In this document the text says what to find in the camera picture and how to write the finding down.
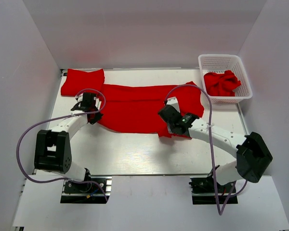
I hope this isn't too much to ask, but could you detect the red t-shirt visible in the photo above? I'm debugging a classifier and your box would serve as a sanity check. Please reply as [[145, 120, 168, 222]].
[[204, 70, 241, 97], [99, 81, 204, 138], [61, 69, 105, 97]]

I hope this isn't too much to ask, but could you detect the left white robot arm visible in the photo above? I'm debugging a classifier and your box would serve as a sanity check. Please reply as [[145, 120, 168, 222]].
[[34, 92, 103, 192]]

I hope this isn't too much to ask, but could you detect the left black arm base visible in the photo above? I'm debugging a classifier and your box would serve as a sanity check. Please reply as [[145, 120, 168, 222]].
[[60, 176, 112, 204]]

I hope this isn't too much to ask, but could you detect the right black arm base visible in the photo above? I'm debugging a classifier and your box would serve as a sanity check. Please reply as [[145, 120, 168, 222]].
[[189, 177, 238, 205]]

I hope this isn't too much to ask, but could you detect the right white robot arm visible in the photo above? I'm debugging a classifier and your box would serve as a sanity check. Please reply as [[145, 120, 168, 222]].
[[158, 105, 273, 192]]

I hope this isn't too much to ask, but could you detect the crumpled red t-shirt in basket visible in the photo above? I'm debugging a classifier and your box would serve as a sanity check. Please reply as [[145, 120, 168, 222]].
[[204, 70, 241, 97]]

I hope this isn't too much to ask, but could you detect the white plastic basket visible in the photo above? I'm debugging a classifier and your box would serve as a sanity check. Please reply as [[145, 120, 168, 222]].
[[198, 54, 252, 103]]

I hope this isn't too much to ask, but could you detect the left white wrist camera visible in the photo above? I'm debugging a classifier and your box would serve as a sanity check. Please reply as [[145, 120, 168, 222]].
[[75, 94, 83, 102]]

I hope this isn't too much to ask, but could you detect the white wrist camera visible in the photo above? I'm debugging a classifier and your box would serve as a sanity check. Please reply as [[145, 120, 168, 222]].
[[165, 97, 180, 112], [75, 94, 83, 102]]

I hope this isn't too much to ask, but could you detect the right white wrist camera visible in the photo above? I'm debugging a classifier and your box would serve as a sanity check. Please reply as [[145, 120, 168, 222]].
[[165, 97, 180, 112]]

